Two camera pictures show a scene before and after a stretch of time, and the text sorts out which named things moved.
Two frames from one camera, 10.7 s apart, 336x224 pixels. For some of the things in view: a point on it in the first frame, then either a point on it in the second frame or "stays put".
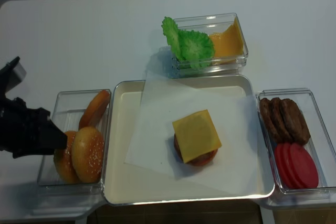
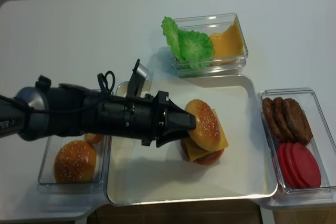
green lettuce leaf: x=195 y=49 stays put
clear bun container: x=67 y=108 stays put
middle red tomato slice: x=296 y=181 stays put
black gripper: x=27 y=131 to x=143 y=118
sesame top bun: x=88 y=155 to x=207 y=134
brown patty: x=201 y=160 to x=210 y=158
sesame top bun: x=63 y=161 stays put
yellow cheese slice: x=197 y=135 to x=195 y=152
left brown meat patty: x=269 y=120 stays put
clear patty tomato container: x=301 y=150 stays put
